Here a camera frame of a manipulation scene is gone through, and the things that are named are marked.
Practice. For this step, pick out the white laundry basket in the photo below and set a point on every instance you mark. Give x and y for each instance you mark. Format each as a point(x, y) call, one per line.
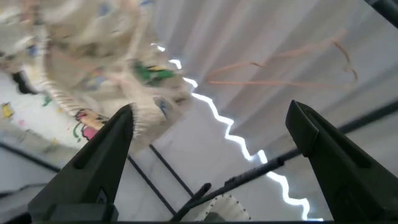
point(227, 208)

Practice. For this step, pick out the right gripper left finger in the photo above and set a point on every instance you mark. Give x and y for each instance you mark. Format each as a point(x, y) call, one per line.
point(93, 174)

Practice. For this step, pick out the black clothes rack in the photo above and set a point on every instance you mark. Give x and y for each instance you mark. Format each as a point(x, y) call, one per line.
point(248, 175)

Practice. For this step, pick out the white curtain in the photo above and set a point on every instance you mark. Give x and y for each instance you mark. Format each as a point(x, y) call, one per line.
point(248, 31)

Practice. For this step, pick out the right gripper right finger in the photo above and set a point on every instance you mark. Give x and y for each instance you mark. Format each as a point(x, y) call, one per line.
point(348, 174)

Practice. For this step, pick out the pink clothes hanger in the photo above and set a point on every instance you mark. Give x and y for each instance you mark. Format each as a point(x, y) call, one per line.
point(280, 83)

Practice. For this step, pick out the cream printed garment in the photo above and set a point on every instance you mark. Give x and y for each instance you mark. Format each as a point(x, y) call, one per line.
point(93, 31)

